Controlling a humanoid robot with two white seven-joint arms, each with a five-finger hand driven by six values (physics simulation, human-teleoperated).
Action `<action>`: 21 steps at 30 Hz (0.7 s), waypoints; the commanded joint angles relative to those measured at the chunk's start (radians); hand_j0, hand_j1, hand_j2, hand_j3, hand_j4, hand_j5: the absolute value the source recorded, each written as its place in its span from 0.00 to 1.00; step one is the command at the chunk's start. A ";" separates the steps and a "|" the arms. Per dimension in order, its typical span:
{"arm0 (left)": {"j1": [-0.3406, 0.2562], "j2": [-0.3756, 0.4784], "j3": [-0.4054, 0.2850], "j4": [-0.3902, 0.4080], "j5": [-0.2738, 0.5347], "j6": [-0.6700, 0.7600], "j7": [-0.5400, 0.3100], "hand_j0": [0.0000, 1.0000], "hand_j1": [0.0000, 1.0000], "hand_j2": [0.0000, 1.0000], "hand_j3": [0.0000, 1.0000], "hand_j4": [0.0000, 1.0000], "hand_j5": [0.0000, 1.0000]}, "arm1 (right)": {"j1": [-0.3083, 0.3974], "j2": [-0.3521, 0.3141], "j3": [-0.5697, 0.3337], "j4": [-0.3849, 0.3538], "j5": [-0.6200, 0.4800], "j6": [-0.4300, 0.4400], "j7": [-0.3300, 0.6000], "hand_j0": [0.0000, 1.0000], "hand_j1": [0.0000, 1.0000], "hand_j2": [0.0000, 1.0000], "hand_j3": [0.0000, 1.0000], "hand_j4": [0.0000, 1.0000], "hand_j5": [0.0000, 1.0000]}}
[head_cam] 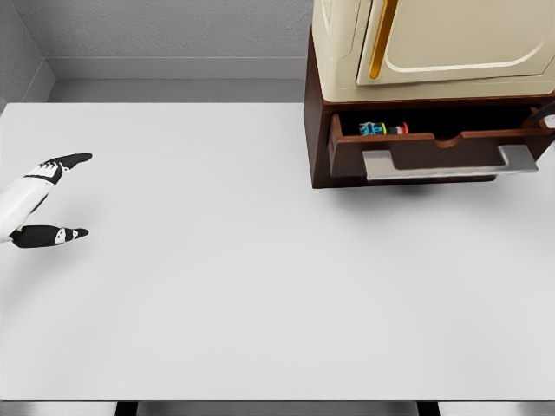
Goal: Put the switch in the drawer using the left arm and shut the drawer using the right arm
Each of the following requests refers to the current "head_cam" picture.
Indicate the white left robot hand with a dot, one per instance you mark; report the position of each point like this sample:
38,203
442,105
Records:
26,190

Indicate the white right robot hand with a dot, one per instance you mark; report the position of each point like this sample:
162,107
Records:
547,116

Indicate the cream appliance door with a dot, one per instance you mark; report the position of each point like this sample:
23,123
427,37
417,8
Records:
459,39

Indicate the cream appliance body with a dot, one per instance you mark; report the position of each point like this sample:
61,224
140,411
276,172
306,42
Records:
336,43

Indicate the dark brown wooden cabinet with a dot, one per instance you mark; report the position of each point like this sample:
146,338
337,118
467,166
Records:
315,130

